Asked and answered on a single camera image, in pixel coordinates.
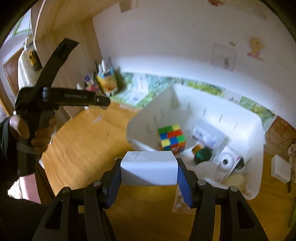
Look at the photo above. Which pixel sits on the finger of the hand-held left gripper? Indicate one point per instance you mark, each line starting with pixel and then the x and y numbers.
pixel 103 100
pixel 55 64

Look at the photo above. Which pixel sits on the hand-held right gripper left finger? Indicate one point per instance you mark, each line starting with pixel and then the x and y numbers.
pixel 113 185

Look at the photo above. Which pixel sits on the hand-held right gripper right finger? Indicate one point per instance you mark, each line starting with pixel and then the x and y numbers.
pixel 185 185

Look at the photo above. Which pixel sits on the white bottle-shaped case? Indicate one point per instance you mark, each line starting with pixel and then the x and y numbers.
pixel 205 170

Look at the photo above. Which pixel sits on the green bottle with gold cap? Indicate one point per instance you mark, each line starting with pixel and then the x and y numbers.
pixel 203 155

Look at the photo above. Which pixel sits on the white plug charger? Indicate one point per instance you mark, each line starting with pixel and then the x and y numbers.
pixel 148 169

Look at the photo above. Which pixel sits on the white compact camera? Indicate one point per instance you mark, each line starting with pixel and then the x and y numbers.
pixel 225 160

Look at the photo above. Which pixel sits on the colourful puzzle cube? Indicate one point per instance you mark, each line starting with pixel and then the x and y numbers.
pixel 171 139

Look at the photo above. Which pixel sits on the round beige zip pouch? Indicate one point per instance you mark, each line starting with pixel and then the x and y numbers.
pixel 233 180

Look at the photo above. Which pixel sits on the white plastic storage bin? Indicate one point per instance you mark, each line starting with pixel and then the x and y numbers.
pixel 252 148

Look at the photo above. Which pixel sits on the person's left hand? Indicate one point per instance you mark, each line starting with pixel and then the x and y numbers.
pixel 41 139

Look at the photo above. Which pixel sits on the yellow hanging charm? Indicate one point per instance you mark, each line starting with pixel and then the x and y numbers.
pixel 33 59

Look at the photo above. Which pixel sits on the white carton box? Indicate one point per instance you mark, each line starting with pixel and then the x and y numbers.
pixel 138 95

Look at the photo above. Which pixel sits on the brown wooden door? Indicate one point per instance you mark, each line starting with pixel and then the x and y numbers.
pixel 12 74

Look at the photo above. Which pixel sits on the green grape print sheet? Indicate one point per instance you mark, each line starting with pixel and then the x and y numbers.
pixel 196 87

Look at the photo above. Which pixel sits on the white soap box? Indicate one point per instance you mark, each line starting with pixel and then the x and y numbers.
pixel 279 168

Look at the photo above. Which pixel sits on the person's dark clothing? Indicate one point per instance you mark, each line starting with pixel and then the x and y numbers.
pixel 20 220

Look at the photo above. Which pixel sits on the brown pen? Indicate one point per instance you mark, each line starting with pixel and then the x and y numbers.
pixel 289 185

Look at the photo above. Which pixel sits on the brown cardboard picture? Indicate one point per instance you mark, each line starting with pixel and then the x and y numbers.
pixel 279 134

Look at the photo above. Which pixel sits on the beige printed fabric bag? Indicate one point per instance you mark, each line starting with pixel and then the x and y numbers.
pixel 292 150

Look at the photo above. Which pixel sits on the pale square paper note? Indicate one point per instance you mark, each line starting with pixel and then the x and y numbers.
pixel 223 56

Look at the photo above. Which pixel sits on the clear adhesive wall hook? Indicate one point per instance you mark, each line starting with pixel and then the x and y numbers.
pixel 128 4

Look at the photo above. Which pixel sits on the red wall sticker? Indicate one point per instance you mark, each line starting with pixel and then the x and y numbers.
pixel 215 1

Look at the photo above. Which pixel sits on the yellow bear wall sticker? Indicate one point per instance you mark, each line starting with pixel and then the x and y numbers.
pixel 255 48

